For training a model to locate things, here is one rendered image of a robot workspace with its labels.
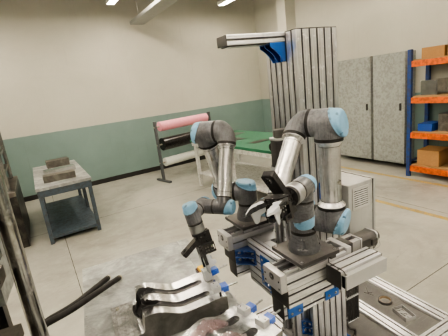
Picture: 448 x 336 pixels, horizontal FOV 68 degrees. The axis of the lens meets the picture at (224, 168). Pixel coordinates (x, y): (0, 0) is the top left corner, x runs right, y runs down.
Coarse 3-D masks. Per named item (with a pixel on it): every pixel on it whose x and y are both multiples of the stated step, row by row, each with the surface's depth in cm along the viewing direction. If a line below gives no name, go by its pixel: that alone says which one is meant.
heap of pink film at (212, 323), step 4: (204, 320) 132; (208, 320) 135; (212, 320) 135; (216, 320) 134; (220, 320) 137; (200, 324) 131; (204, 324) 130; (208, 324) 130; (212, 324) 131; (216, 324) 132; (220, 324) 133; (224, 324) 135; (228, 324) 137; (196, 328) 131; (200, 328) 129; (204, 328) 129; (208, 328) 129; (212, 328) 130; (216, 328) 131; (220, 328) 132; (192, 332) 129; (196, 332) 129; (200, 332) 129; (204, 332) 128; (208, 332) 129; (212, 332) 129; (228, 332) 127; (232, 332) 127
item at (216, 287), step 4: (212, 284) 157; (216, 284) 157; (220, 284) 159; (224, 284) 158; (228, 284) 159; (232, 284) 160; (212, 288) 156; (216, 288) 154; (220, 288) 155; (224, 288) 156; (228, 288) 157; (216, 292) 155
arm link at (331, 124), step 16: (320, 112) 131; (336, 112) 127; (304, 128) 134; (320, 128) 130; (336, 128) 127; (320, 144) 132; (336, 144) 131; (320, 160) 136; (336, 160) 133; (320, 176) 139; (336, 176) 135; (336, 192) 136; (320, 208) 140; (336, 208) 136; (320, 224) 141; (336, 224) 137
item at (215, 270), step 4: (224, 264) 170; (204, 268) 167; (212, 268) 167; (216, 268) 166; (220, 268) 168; (204, 272) 163; (208, 272) 164; (212, 272) 165; (216, 272) 166; (204, 276) 165; (208, 276) 164; (212, 276) 165; (208, 280) 164
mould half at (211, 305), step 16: (160, 288) 161; (176, 288) 164; (192, 288) 161; (208, 288) 159; (128, 304) 159; (192, 304) 150; (208, 304) 149; (224, 304) 152; (128, 320) 148; (144, 320) 138; (160, 320) 141; (176, 320) 144; (192, 320) 147
